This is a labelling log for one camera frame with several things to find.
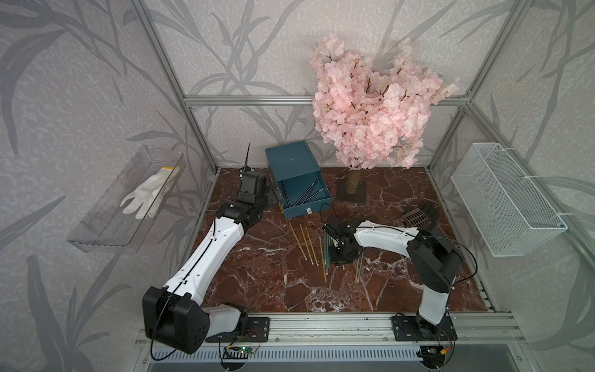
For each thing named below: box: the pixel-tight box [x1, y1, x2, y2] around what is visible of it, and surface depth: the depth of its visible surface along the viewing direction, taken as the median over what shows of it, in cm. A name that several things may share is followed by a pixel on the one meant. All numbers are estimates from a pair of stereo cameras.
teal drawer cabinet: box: [264, 140, 333, 212], surface depth 93 cm
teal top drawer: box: [277, 170, 333, 219], surface depth 92 cm
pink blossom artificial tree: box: [311, 35, 460, 173], surface depth 70 cm
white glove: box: [120, 166, 181, 221], surface depth 69 cm
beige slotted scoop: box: [402, 207, 432, 228], surface depth 98 cm
